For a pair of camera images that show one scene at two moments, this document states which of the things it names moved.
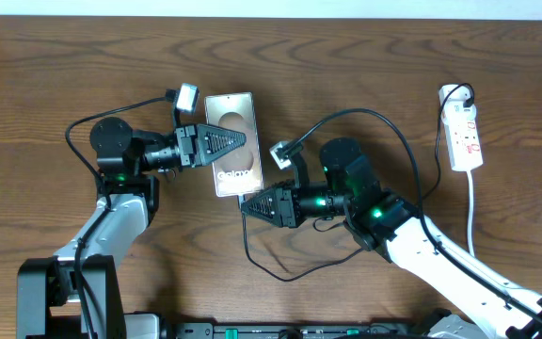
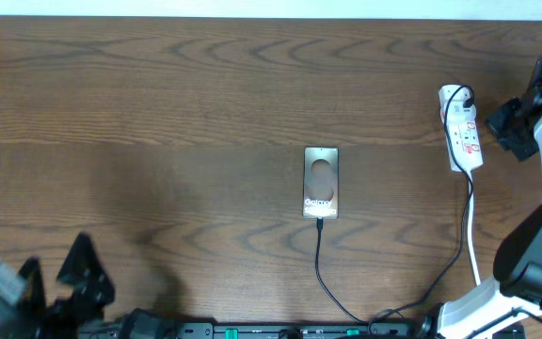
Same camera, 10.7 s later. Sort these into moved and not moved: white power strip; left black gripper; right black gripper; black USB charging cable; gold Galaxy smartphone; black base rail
Moved: black USB charging cable; right black gripper; gold Galaxy smartphone; left black gripper
Not moved: black base rail; white power strip
